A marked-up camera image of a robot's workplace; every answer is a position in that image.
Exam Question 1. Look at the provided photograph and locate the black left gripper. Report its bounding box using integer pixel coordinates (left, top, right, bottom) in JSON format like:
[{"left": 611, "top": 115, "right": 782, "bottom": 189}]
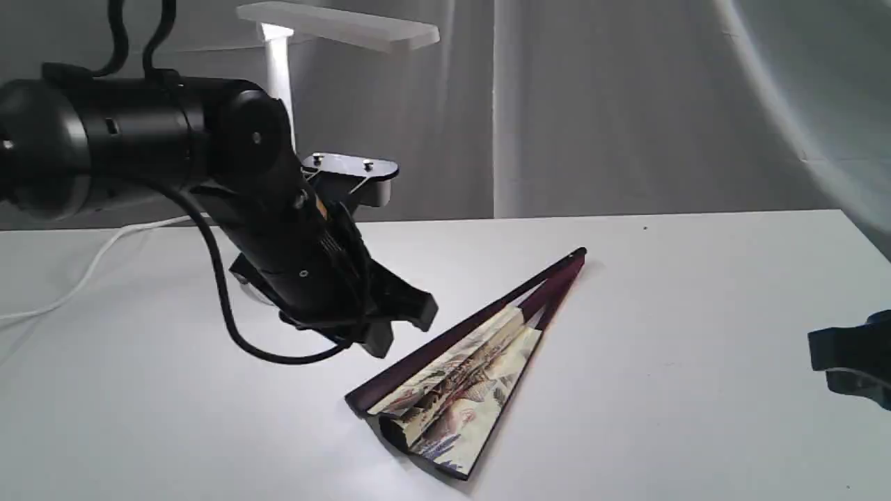
[{"left": 203, "top": 150, "right": 439, "bottom": 359}]

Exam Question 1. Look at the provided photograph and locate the painted paper folding fan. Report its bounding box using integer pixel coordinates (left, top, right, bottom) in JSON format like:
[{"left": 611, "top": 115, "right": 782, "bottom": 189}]
[{"left": 345, "top": 247, "right": 588, "bottom": 481}]

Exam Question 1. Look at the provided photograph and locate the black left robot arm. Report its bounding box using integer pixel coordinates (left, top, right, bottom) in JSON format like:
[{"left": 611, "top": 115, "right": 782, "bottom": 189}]
[{"left": 2, "top": 63, "right": 437, "bottom": 365}]

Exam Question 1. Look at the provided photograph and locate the white desk lamp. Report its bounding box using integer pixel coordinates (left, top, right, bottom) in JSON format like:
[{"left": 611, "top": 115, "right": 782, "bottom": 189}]
[{"left": 236, "top": 1, "right": 440, "bottom": 147}]

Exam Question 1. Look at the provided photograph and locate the white backdrop curtain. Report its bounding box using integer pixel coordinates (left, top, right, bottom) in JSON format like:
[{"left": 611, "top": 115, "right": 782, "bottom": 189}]
[{"left": 0, "top": 0, "right": 891, "bottom": 241}]

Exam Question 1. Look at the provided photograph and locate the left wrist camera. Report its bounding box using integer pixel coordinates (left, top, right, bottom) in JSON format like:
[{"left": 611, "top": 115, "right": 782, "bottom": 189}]
[{"left": 302, "top": 152, "right": 399, "bottom": 211}]

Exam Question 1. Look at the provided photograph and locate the white power cable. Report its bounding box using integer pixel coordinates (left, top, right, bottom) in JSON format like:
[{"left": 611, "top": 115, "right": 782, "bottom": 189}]
[{"left": 0, "top": 215, "right": 194, "bottom": 324}]

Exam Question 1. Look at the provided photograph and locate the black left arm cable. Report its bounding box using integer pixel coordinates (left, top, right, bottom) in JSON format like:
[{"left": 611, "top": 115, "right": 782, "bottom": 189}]
[{"left": 90, "top": 0, "right": 349, "bottom": 366}]

